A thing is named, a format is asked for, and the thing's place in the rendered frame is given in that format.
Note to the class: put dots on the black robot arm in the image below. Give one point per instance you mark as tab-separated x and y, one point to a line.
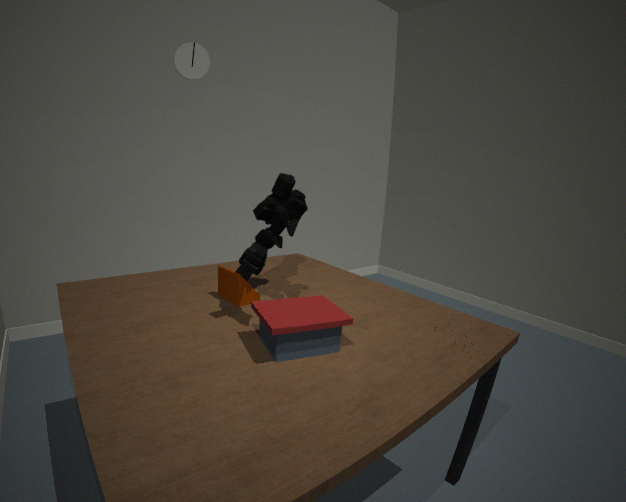
256	254

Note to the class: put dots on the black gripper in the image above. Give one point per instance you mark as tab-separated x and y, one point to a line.
287	217

